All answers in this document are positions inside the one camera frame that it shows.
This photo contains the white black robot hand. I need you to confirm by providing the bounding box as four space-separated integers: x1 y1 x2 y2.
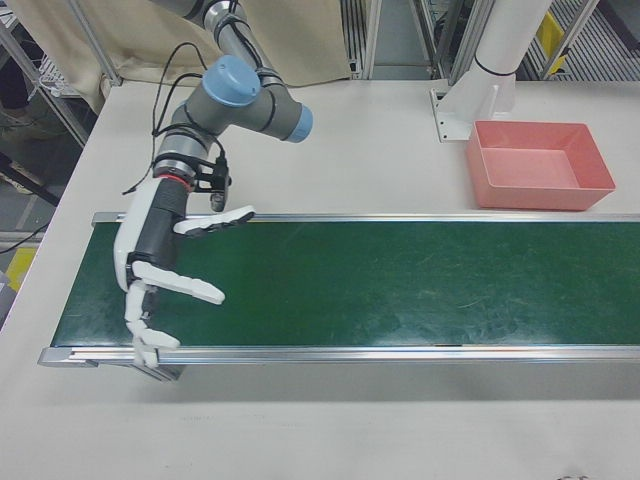
112 175 256 369

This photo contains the pink plastic box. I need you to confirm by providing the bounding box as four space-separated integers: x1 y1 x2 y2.
465 119 616 211

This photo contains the beige curtain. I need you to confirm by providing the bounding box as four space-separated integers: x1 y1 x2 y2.
14 0 351 109

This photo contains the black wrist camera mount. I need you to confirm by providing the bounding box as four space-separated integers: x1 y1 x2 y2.
192 157 234 211

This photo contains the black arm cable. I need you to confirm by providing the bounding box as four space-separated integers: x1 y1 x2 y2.
122 42 229 196

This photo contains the aluminium frame strut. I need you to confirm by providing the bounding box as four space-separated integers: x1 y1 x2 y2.
74 0 124 87

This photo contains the green conveyor belt aluminium frame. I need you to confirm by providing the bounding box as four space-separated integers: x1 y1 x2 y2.
38 210 640 384

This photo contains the metal wire shelf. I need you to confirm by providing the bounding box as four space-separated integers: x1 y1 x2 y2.
0 0 86 206

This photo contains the aluminium cabinet frame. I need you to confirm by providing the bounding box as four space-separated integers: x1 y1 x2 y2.
339 0 481 81

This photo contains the white column mount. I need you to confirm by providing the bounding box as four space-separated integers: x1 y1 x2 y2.
429 0 549 144

